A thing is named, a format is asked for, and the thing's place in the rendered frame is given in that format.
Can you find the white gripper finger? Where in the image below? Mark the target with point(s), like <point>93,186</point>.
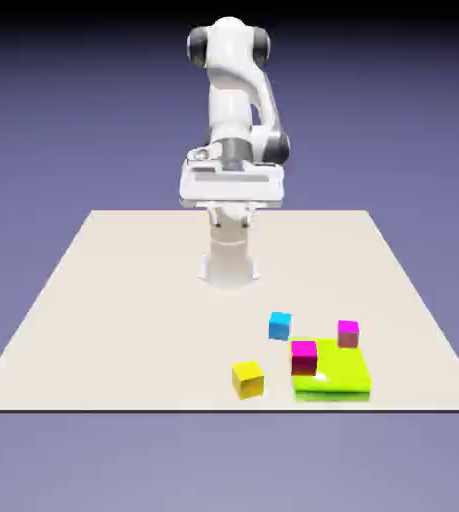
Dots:
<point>214,218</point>
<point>246,218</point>

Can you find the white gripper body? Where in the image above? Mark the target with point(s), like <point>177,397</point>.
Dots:
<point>231,188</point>

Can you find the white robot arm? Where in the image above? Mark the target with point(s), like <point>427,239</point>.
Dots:
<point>231,72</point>

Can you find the small cyan cube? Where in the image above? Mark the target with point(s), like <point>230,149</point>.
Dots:
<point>280,326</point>

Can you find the small magenta cube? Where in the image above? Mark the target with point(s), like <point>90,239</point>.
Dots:
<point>348,334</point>
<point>304,356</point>

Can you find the small yellow cube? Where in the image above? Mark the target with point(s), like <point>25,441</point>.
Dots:
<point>248,380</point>

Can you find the large lime green box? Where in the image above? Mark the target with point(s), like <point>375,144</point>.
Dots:
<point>341,374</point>

